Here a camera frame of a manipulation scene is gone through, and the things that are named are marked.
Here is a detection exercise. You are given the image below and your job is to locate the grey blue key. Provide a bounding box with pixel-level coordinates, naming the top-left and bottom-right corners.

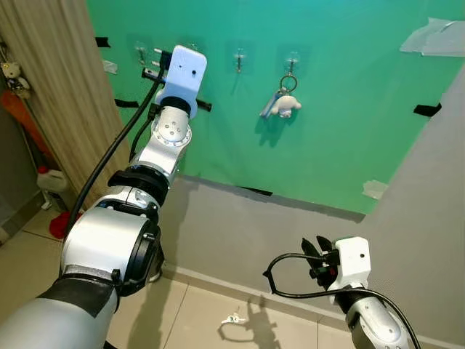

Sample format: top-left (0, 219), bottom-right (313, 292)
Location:
top-left (259, 89), bottom-right (284, 119)

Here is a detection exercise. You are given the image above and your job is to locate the white plush charm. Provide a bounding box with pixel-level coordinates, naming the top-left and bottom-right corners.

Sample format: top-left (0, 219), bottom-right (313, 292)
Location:
top-left (276, 95), bottom-right (303, 119)

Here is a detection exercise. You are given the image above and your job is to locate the wood grain panel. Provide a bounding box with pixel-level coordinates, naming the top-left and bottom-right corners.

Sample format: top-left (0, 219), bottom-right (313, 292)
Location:
top-left (0, 0), bottom-right (110, 212)

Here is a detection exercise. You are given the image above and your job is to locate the white plastic jug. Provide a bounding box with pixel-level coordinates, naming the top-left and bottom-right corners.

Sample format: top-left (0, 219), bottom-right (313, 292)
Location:
top-left (36, 166), bottom-right (70, 212)

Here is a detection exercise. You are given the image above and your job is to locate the orange stick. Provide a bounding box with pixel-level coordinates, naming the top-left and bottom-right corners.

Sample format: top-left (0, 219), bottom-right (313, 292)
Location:
top-left (0, 91), bottom-right (52, 168)

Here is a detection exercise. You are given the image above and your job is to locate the red plastic object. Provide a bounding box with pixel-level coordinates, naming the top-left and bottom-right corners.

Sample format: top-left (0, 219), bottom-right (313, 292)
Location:
top-left (49, 211), bottom-right (81, 239)

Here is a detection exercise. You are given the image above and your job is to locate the small beige plush bear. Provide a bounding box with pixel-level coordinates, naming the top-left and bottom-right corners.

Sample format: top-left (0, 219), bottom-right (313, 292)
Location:
top-left (0, 62), bottom-right (31, 99)

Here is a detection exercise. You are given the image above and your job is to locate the large clear tape patch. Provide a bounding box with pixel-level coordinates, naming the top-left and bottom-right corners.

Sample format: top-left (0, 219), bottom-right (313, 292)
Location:
top-left (400, 18), bottom-right (465, 57)

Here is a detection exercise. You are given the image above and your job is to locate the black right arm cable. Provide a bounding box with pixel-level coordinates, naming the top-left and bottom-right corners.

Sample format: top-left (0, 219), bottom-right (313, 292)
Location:
top-left (263, 252), bottom-right (422, 349)

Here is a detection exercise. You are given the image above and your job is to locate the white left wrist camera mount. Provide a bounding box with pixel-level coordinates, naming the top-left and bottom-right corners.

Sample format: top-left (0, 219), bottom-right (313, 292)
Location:
top-left (155, 45), bottom-right (208, 117)

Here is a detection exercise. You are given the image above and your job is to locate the green wall board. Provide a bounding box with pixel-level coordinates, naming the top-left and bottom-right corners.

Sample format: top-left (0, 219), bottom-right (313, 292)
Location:
top-left (86, 0), bottom-right (465, 215)

